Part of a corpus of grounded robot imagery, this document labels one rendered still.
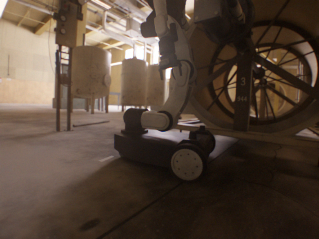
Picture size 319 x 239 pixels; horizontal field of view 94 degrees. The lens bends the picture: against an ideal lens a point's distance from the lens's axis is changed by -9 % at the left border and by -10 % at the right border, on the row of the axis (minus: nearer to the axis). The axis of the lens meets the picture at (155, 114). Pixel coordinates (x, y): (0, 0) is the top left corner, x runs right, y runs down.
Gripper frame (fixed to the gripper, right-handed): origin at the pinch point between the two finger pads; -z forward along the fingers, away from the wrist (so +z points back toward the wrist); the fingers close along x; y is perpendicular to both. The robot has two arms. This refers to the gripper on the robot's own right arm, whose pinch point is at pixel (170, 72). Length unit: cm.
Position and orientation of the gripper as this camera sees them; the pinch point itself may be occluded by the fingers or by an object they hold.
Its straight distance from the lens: 92.7
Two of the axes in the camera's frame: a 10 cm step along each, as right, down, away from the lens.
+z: -1.4, -9.9, 0.2
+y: 4.1, -0.4, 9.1
